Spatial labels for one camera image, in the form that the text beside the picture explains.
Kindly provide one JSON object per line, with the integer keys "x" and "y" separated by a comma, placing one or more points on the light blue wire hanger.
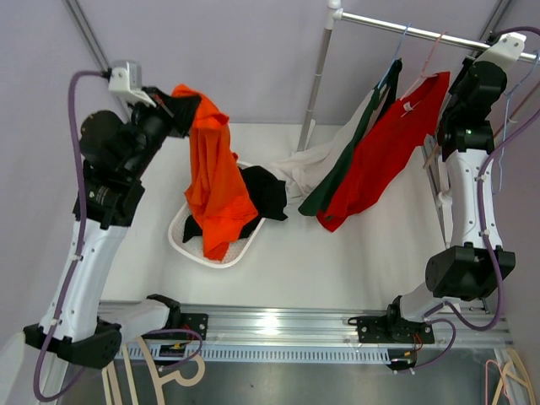
{"x": 502, "y": 131}

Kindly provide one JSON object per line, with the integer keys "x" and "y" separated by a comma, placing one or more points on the beige hanger on floor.
{"x": 159, "y": 378}

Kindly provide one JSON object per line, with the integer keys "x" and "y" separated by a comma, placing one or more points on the white perforated plastic basket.
{"x": 193, "y": 249}

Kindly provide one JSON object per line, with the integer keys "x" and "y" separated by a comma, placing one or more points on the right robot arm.
{"x": 475, "y": 264}

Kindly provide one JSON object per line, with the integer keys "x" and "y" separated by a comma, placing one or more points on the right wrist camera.
{"x": 505, "y": 52}

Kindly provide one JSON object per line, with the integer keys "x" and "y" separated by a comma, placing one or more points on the hangers pile bottom right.
{"x": 506, "y": 378}

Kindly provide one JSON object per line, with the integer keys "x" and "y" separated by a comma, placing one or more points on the red t shirt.
{"x": 386, "y": 149}

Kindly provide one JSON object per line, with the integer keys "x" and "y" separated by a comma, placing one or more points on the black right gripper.
{"x": 467, "y": 64}

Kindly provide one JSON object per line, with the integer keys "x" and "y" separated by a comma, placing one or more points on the orange t shirt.
{"x": 209, "y": 145}

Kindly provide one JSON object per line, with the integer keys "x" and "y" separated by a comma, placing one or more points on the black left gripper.
{"x": 177, "y": 112}

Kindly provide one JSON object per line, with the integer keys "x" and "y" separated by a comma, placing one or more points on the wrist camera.
{"x": 505, "y": 52}
{"x": 126, "y": 83}

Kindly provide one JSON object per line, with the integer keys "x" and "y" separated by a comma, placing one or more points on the white t shirt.
{"x": 304, "y": 170}

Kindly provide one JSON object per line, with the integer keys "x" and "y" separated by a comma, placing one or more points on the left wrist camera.
{"x": 126, "y": 83}

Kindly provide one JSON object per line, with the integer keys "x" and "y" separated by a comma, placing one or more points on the aluminium mounting rail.
{"x": 311, "y": 336}

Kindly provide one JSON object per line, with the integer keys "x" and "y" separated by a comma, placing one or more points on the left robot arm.
{"x": 115, "y": 155}

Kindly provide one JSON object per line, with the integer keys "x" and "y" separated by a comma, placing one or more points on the black t shirt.
{"x": 266, "y": 194}

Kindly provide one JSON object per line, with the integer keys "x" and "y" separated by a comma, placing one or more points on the beige wooden hanger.
{"x": 433, "y": 154}

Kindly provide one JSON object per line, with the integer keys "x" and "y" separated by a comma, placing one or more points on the pink wire hanger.
{"x": 423, "y": 73}

